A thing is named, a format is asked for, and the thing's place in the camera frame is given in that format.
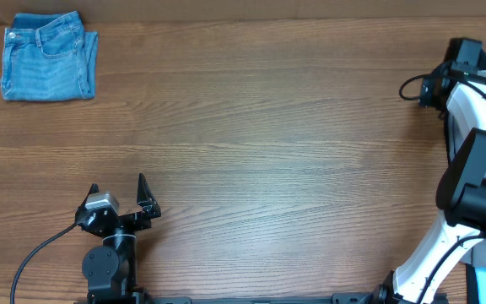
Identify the folded blue denim jeans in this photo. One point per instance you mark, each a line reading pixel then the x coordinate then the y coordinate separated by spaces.
pixel 48 57

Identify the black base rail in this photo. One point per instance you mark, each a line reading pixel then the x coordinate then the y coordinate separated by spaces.
pixel 335 298

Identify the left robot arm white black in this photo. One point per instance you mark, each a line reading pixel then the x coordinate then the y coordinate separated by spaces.
pixel 111 268

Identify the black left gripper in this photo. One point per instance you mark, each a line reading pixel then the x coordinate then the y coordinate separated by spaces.
pixel 150 208

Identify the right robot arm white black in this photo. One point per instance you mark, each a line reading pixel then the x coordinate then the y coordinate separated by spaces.
pixel 457 88

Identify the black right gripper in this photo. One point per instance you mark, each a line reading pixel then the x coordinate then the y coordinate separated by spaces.
pixel 429 100

